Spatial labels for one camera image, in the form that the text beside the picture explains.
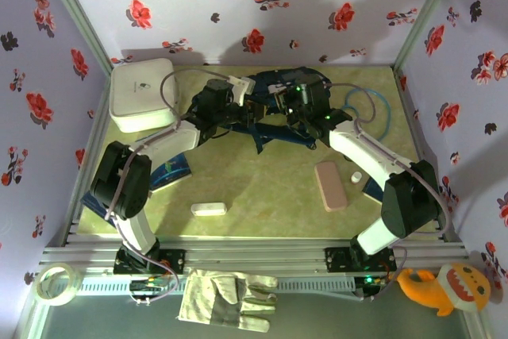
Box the navy blue backpack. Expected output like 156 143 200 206
216 67 338 156

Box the pink pencil case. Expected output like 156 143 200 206
314 161 349 213

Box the blue illustrated book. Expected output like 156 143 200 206
148 154 195 194

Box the light blue tubing loop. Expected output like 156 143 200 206
344 87 392 142

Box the white square storage case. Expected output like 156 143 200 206
109 57 179 133

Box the small white oblong case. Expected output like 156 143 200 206
190 202 228 218

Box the grey canvas work glove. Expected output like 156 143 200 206
177 268 279 334

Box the orange shark plush toy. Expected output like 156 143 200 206
396 261 492 318

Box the clear tape roll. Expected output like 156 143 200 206
33 262 83 307

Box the lavender left arm cable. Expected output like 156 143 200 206
103 67 239 306

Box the lavender arm cable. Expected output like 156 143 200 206
313 81 452 302
103 67 239 306

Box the lavender right arm cable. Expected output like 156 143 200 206
313 81 452 302

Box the aluminium right side rail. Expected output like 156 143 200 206
392 68 457 243

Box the aluminium left side rail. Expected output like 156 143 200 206
59 72 114 247

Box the aluminium front frame rail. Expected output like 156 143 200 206
39 235 469 275

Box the aluminium right corner post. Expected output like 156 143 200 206
391 0 465 72

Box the aluminium corner post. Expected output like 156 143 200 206
391 0 465 72
34 0 116 76

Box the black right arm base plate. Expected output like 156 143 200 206
324 246 397 273

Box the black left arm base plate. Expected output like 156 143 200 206
113 247 187 275

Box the aluminium left corner post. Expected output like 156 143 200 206
34 0 116 76

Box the white slotted cable duct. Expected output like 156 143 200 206
77 275 356 296

